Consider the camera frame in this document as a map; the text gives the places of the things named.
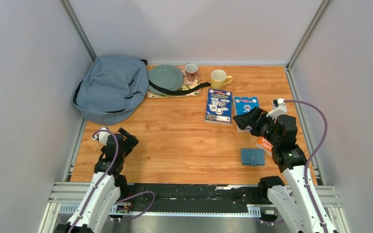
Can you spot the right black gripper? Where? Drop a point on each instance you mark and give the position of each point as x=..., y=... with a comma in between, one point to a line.
x=257, y=116

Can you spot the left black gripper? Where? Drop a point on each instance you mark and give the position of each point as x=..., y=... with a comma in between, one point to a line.
x=130, y=141

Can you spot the dark blue paperback book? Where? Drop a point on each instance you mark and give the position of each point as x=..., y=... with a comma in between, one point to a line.
x=218, y=107

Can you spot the blue-grey fabric backpack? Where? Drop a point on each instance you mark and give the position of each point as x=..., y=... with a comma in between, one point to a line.
x=114, y=87

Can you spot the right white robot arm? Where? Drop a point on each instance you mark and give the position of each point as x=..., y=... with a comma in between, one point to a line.
x=302, y=211

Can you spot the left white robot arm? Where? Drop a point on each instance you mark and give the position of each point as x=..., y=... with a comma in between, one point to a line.
x=107, y=183

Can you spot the light blue paperback book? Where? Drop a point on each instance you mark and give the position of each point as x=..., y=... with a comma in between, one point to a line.
x=243, y=105

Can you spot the orange treehouse paperback book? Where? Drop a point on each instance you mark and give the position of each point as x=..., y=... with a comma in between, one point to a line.
x=265, y=145

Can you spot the small teal wallet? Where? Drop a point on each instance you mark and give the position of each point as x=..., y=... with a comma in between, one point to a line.
x=252, y=157

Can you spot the yellow ceramic mug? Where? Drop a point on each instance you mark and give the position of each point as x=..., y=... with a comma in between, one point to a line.
x=219, y=79

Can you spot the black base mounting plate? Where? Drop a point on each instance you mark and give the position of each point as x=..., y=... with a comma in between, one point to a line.
x=193, y=198

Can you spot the floral serving tray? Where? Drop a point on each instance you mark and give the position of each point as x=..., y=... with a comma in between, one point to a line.
x=153, y=93

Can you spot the pink patterned mug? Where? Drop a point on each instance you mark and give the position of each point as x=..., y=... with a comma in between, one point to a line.
x=191, y=72

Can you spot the green ceramic plate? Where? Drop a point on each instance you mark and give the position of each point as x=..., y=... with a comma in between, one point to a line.
x=166, y=76

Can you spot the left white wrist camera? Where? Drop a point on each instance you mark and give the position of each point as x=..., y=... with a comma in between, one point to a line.
x=101, y=136

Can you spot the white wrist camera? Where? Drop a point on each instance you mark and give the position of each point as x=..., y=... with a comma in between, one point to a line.
x=101, y=136
x=279, y=108

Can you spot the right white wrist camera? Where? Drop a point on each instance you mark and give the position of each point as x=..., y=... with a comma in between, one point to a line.
x=279, y=108

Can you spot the aluminium front frame rail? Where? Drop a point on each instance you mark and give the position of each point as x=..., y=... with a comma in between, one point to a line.
x=66, y=197

